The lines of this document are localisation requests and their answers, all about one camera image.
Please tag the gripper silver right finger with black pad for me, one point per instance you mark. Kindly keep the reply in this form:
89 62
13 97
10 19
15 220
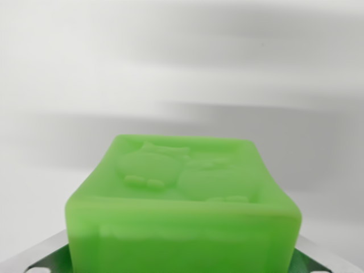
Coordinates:
315 260

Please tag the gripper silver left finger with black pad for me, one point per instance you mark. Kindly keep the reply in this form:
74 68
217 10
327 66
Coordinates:
42 256

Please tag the green rubber toy cube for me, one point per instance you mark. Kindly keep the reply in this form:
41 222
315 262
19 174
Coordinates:
182 227

